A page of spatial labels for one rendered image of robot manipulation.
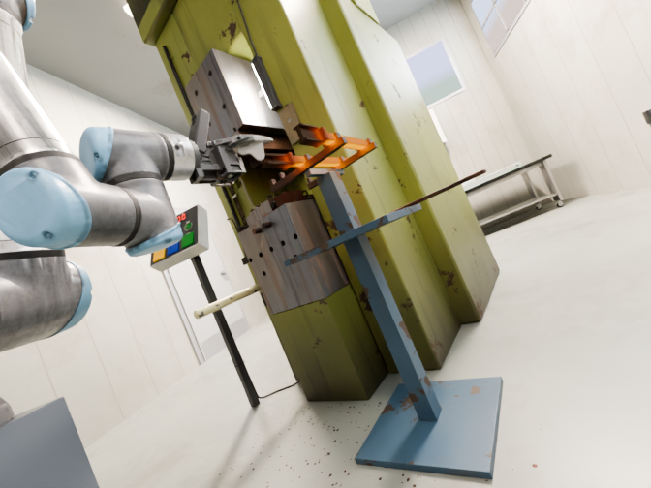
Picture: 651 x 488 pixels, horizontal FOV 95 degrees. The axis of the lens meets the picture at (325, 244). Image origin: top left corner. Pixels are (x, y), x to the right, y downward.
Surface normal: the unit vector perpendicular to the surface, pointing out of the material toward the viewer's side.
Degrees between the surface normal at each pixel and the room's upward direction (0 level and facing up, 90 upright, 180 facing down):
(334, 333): 90
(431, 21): 90
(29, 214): 95
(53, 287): 105
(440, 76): 90
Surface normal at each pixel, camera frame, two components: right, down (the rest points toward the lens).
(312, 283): -0.57, 0.22
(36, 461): 0.90, -0.39
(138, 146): 0.76, -0.30
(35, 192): -0.07, 0.08
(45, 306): 0.99, -0.05
